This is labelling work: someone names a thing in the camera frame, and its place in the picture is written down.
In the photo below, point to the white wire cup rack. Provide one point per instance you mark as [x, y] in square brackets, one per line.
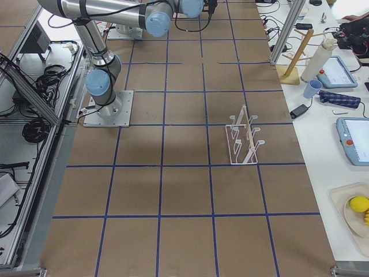
[242, 147]

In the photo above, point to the blue cup on side table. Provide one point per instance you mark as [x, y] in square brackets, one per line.
[312, 88]

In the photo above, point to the blue teach pendant far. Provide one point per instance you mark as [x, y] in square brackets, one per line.
[335, 74]

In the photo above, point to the blue teach pendant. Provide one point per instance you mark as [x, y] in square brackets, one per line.
[335, 74]
[353, 134]

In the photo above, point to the yellow lemon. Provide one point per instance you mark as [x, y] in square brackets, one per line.
[359, 204]

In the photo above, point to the wooden mug tree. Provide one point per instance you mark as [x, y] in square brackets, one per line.
[289, 74]

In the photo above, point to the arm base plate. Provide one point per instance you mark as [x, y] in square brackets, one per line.
[124, 32]
[116, 114]

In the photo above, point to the cream tray on side table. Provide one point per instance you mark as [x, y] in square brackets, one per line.
[354, 221]

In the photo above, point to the aluminium frame post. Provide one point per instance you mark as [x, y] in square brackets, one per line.
[286, 30]

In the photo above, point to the blue teach pendant near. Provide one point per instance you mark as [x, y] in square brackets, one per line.
[353, 134]

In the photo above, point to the black power adapter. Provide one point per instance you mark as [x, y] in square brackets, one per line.
[300, 110]

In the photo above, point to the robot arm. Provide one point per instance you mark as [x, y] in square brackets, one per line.
[155, 17]

